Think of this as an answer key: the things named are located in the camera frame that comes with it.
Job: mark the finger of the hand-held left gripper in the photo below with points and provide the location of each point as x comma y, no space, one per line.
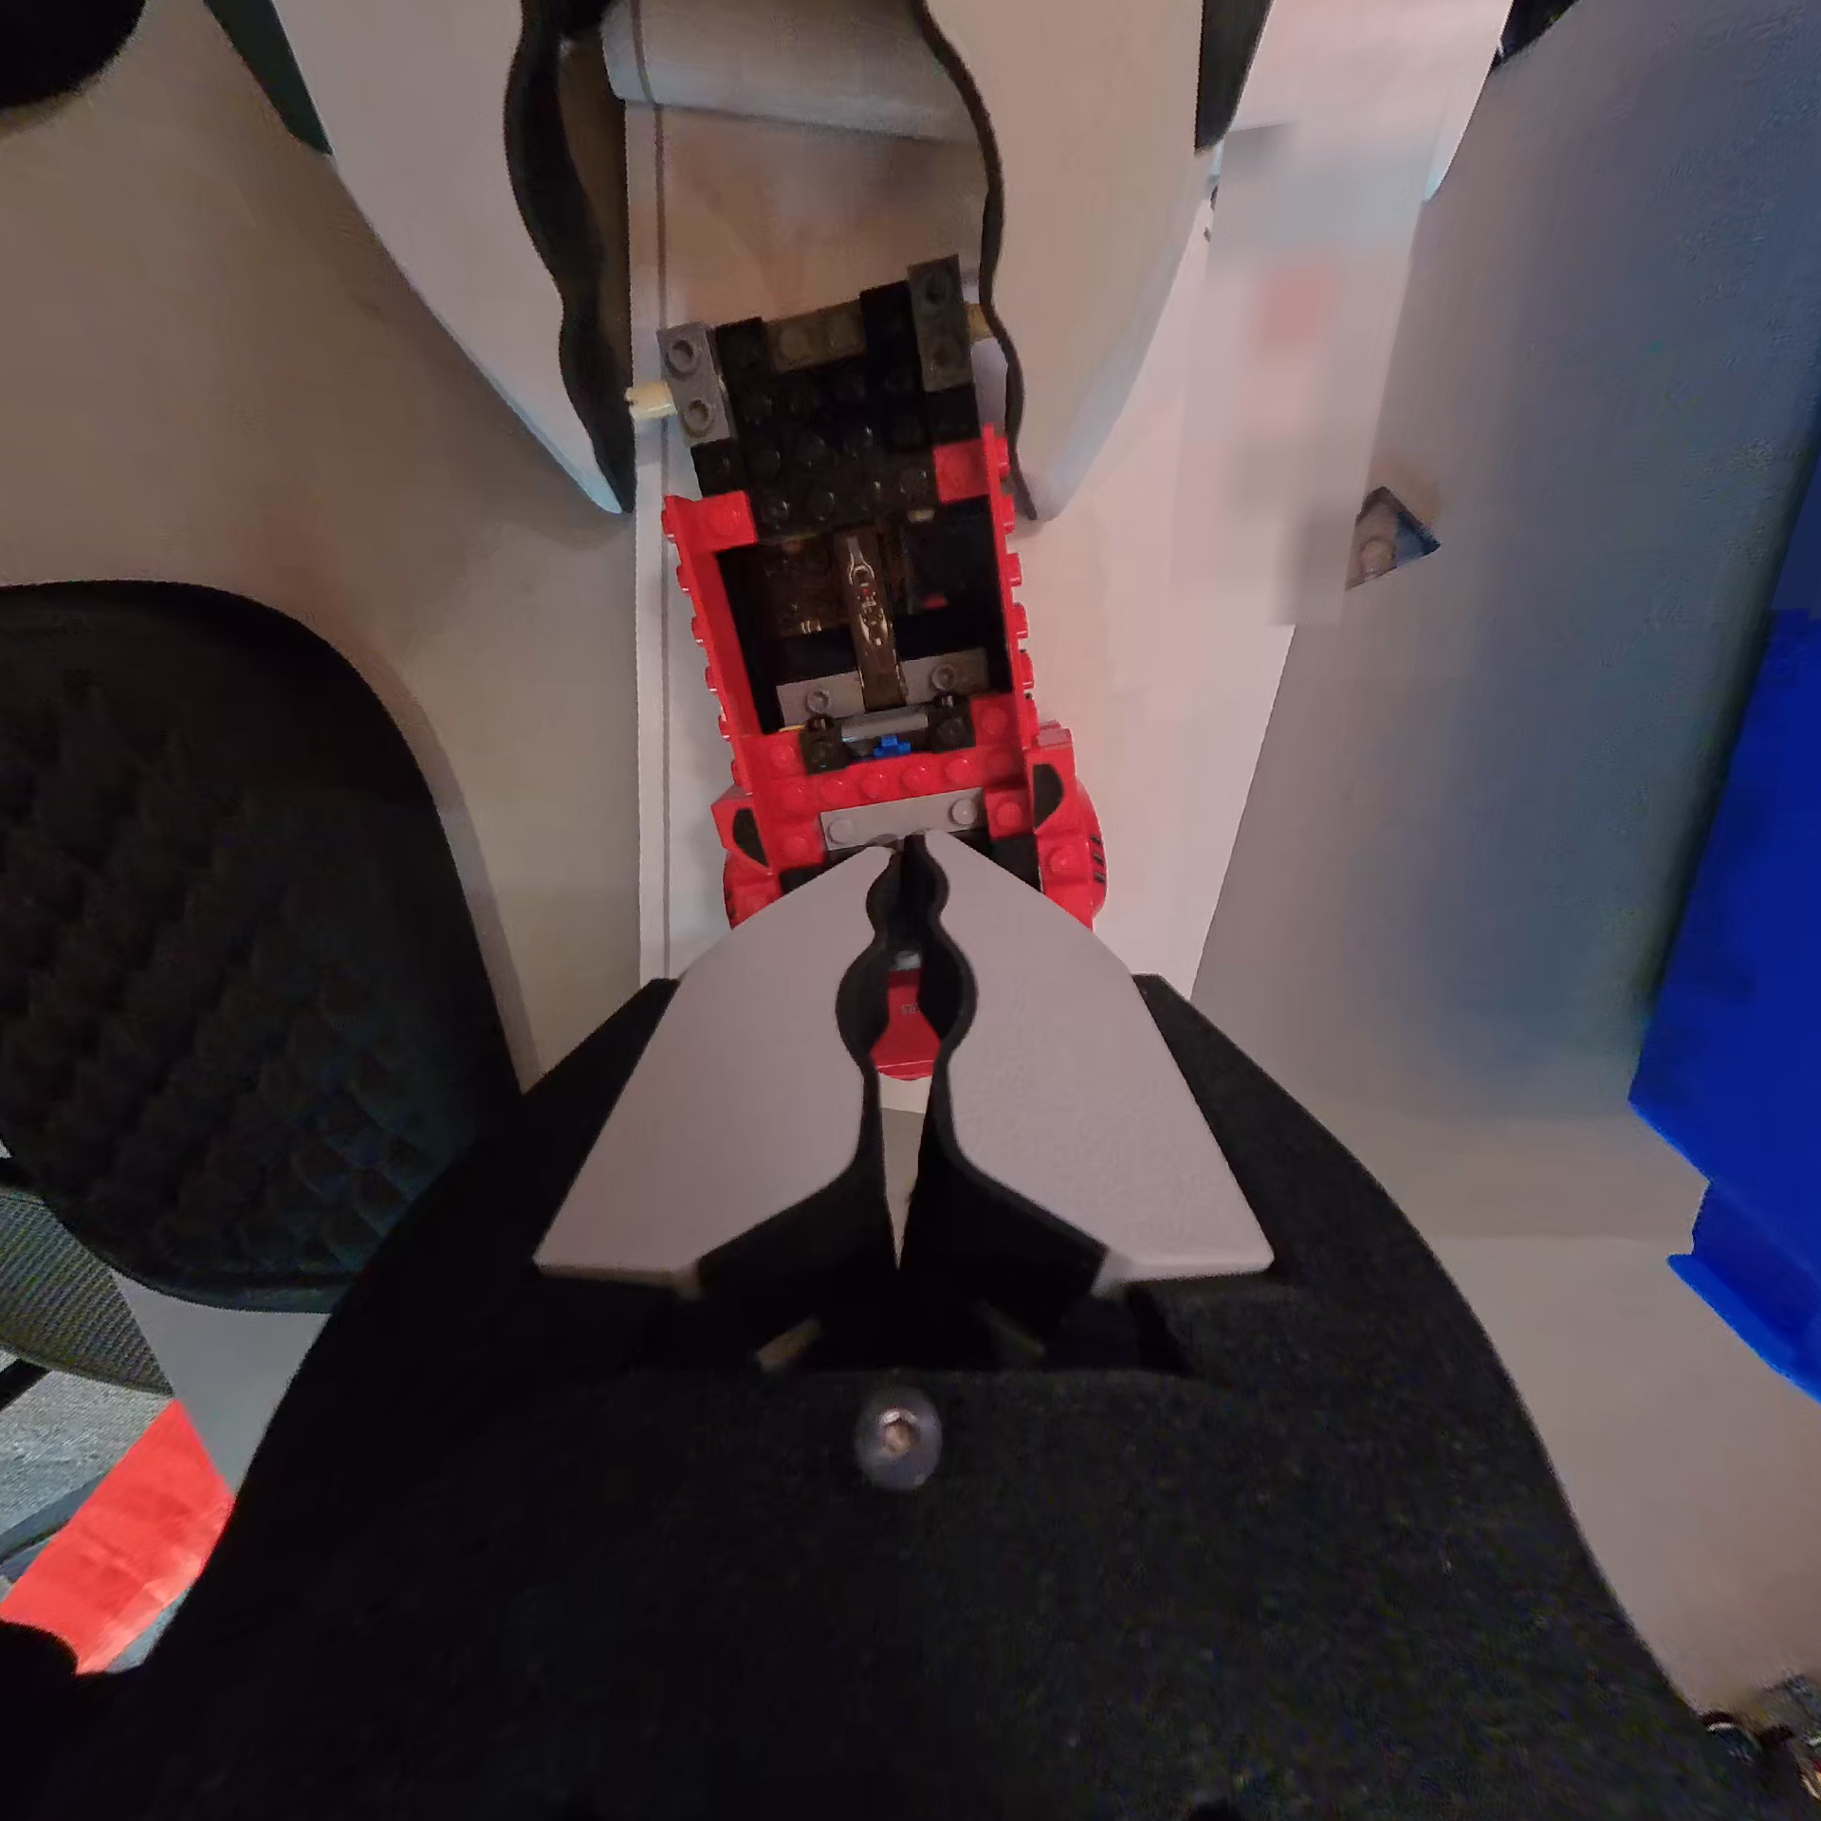
1110,201
428,171

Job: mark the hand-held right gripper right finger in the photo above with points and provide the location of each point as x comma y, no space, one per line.
1096,1125

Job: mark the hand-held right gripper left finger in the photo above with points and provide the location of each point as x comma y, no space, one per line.
711,1139

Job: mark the red and black lego car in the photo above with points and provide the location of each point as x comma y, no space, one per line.
854,456

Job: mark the lego instruction booklet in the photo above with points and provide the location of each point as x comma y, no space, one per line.
1138,711

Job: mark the blue plastic bin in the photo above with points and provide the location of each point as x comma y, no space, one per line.
1751,998

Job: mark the small dark wedge lego piece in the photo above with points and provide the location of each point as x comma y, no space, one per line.
1395,535

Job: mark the black quilted chair seat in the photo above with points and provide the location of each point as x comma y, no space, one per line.
57,35
228,940

